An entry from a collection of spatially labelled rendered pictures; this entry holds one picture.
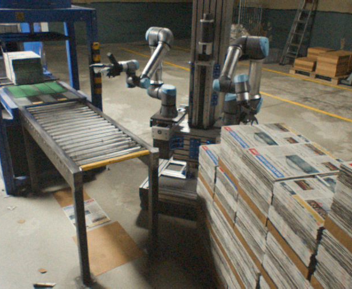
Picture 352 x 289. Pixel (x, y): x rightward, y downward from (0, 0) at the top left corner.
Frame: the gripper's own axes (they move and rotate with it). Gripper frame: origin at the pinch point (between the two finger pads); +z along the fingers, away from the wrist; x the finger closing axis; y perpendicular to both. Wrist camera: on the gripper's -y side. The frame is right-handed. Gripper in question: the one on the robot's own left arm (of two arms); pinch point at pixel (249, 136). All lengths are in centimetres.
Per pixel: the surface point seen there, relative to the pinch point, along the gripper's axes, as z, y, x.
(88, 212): 42, 126, 91
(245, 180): 22.5, -28.6, 17.9
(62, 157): 1, 37, 102
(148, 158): 6, 42, 51
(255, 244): 51, -31, 18
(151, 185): 23, 48, 49
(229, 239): 53, -2, 18
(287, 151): 11.1, -35.3, -0.9
